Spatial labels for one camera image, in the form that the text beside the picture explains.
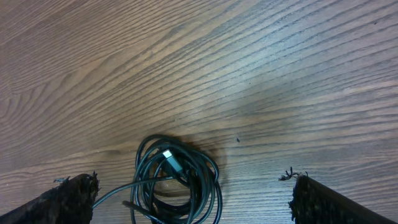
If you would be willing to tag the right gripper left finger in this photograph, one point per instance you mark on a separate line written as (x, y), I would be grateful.
(69, 203)

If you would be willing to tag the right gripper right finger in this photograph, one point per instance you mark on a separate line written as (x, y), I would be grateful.
(315, 203)

